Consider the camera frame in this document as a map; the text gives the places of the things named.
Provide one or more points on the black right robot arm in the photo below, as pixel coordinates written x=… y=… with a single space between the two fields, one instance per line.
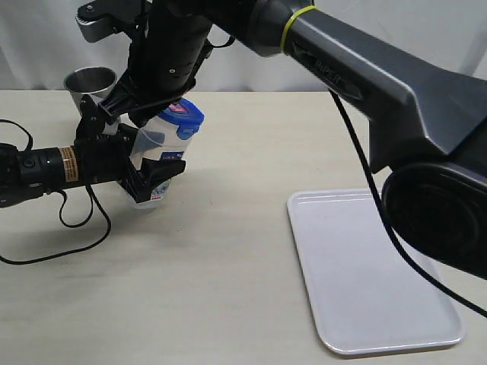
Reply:
x=426 y=124

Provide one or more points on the clear plastic bottle container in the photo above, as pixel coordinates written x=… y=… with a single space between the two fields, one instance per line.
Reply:
x=157 y=140

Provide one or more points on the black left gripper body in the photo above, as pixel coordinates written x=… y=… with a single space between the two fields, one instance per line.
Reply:
x=99 y=162

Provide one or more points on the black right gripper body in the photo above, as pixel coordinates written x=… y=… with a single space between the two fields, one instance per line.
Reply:
x=162 y=59

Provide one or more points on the white rectangular tray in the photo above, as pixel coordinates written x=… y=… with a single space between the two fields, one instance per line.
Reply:
x=364 y=298

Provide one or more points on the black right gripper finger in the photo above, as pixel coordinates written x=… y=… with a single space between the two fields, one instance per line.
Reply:
x=141 y=117
x=122 y=99

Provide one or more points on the blue snap-lock lid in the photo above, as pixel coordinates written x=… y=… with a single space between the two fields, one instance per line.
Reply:
x=186 y=116

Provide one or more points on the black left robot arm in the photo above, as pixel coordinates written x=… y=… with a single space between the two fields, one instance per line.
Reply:
x=32 y=173

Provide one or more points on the white backdrop curtain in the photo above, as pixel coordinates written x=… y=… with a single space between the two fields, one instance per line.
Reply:
x=41 y=43

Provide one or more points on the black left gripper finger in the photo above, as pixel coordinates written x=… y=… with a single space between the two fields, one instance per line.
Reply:
x=124 y=138
x=155 y=172

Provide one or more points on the stainless steel cup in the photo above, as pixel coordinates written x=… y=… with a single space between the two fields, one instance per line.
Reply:
x=94 y=81

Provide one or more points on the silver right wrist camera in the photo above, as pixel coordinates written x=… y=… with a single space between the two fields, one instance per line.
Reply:
x=100 y=19

